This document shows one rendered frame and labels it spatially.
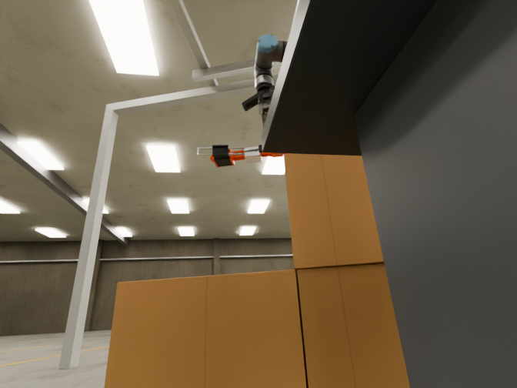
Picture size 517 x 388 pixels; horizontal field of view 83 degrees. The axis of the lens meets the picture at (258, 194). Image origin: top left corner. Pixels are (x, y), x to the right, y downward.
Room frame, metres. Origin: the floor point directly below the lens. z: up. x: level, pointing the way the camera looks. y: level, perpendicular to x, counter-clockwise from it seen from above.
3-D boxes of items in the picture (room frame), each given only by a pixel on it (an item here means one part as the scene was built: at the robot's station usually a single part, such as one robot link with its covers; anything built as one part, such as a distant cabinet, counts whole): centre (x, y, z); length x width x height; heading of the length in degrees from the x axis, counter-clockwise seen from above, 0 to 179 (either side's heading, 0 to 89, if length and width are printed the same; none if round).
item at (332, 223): (1.04, -0.43, 0.74); 0.60 x 0.40 x 0.40; 80
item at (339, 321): (1.40, -0.18, 0.34); 1.20 x 1.00 x 0.40; 81
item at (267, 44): (0.99, -0.08, 1.53); 0.12 x 0.12 x 0.09; 7
